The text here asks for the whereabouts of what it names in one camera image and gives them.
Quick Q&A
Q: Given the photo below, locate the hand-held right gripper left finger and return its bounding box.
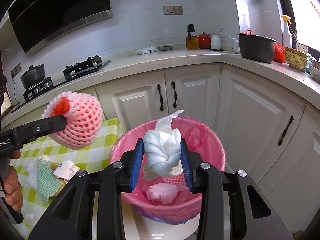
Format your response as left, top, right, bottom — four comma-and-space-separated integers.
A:
28, 138, 145, 240

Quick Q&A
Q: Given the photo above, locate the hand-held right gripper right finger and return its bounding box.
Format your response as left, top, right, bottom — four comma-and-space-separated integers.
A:
180, 137, 294, 240

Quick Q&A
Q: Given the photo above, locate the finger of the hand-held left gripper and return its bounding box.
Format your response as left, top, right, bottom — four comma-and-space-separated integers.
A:
23, 114, 68, 145

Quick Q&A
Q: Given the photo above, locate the pink foam fruit net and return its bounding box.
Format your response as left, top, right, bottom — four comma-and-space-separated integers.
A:
162, 174, 187, 189
41, 92, 103, 151

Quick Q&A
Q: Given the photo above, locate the trash can with pink bag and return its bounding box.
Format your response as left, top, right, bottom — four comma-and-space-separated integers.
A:
109, 119, 227, 240

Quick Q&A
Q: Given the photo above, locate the white twisted cloth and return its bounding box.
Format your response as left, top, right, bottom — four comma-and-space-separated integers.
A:
143, 109, 184, 177

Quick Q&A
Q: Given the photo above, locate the printed paper wrapper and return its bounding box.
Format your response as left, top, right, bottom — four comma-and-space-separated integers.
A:
52, 160, 81, 180

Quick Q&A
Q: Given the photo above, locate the green zigzag cloth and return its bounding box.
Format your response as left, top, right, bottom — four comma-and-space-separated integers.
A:
37, 160, 65, 207

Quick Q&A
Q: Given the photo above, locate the person's left hand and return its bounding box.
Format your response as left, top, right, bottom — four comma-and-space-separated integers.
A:
4, 151, 23, 211

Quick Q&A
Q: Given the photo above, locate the crumpled cream paper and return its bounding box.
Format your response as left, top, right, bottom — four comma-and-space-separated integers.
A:
144, 165, 184, 181

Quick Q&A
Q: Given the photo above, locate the pink tissue wad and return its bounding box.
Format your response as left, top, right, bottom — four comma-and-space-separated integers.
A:
146, 183, 179, 205

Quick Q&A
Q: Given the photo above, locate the green chequered tablecloth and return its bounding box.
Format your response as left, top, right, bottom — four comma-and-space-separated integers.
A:
7, 117, 125, 240

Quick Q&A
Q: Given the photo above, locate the black cooking pot with lid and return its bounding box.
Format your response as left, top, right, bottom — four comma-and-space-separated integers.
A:
20, 64, 47, 89

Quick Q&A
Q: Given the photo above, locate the white cabinet door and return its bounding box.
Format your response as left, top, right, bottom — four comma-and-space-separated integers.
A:
260, 102, 320, 205
164, 64, 223, 140
220, 64, 307, 188
95, 77, 167, 130

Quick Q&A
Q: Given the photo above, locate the black gas stove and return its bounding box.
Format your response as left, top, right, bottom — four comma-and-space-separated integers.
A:
11, 56, 112, 113

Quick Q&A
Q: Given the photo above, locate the white tissue wad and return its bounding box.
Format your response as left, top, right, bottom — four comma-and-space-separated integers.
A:
25, 212, 42, 230

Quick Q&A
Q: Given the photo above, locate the white plastic packet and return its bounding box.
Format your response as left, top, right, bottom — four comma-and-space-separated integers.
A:
135, 46, 158, 55

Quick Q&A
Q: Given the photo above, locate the black range hood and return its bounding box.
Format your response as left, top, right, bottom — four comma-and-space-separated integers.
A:
7, 0, 113, 57

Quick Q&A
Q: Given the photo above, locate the oil bottle with black lid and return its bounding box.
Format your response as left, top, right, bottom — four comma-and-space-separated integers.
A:
186, 24, 200, 50

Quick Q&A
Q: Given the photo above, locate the red ceramic jar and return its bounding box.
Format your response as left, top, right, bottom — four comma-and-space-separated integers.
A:
197, 32, 212, 49

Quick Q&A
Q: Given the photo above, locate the white jar with spoon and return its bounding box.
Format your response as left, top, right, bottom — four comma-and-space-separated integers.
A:
210, 28, 223, 50

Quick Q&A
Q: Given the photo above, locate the white mug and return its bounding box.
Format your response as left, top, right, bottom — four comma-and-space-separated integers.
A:
229, 35, 240, 54

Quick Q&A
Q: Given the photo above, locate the grey metal pot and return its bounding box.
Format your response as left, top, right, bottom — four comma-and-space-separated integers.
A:
237, 33, 277, 64

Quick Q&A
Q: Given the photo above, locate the yellow patterned bowl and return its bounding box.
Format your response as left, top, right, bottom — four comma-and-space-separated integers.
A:
284, 46, 309, 69

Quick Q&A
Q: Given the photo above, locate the steel bowl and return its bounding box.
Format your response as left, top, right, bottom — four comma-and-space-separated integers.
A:
309, 60, 320, 82

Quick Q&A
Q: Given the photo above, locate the spray bottle with yellow nozzle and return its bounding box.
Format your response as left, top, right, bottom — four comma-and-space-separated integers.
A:
280, 14, 294, 48

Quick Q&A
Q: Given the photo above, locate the black power cable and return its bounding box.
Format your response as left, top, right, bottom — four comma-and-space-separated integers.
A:
12, 76, 21, 105

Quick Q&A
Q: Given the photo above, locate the black cabinet handle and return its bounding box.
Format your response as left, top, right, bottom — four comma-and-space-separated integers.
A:
157, 84, 165, 111
278, 114, 295, 146
171, 81, 179, 108

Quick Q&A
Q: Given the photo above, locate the dark window frame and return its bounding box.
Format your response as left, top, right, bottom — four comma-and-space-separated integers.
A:
274, 0, 320, 63

